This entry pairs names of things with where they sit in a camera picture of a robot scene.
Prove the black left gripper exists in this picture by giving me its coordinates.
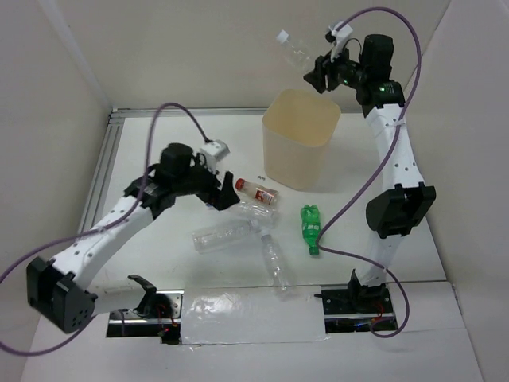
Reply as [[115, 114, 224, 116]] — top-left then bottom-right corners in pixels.
[[173, 153, 240, 211]]

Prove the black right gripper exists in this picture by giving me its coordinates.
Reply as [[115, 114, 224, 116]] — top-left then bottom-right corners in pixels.
[[302, 39, 367, 94]]

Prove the clear bottle white cap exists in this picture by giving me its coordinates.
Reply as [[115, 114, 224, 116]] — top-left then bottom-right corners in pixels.
[[276, 29, 313, 73]]

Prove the clear bottle red label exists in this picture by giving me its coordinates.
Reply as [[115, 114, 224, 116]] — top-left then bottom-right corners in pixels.
[[235, 178, 278, 207]]

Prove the crushed clear plastic bottle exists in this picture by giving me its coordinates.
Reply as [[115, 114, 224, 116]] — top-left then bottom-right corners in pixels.
[[235, 201, 278, 228]]

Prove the long clear plastic bottle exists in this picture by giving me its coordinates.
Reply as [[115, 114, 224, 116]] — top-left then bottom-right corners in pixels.
[[192, 220, 260, 253]]

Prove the green plastic bottle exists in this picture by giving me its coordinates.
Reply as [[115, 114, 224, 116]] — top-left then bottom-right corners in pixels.
[[300, 205, 321, 256]]

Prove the clear bottle blue-white cap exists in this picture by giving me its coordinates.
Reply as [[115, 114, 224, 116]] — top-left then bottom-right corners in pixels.
[[260, 229, 296, 301]]

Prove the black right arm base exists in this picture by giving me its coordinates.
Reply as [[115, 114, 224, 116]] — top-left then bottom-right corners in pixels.
[[314, 271, 398, 333]]

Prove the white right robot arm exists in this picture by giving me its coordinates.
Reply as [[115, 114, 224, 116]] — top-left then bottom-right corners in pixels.
[[304, 33, 436, 312]]

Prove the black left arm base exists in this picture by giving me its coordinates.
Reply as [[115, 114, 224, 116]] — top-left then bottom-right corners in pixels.
[[106, 275, 184, 345]]

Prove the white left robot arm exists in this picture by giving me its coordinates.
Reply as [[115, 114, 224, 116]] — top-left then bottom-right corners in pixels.
[[26, 140, 239, 333]]

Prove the beige plastic bin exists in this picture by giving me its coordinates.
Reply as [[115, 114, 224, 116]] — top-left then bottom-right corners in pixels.
[[262, 89, 341, 190]]

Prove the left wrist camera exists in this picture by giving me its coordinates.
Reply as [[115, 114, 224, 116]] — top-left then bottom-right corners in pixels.
[[200, 140, 230, 166]]

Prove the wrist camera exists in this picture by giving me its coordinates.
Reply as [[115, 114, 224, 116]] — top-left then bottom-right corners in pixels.
[[200, 140, 230, 166], [325, 20, 353, 49]]

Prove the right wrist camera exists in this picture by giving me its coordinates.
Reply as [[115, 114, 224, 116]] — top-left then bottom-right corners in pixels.
[[325, 20, 353, 49]]

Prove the aluminium frame rail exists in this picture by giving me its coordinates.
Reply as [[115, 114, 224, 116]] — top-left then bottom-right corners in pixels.
[[78, 107, 266, 232]]

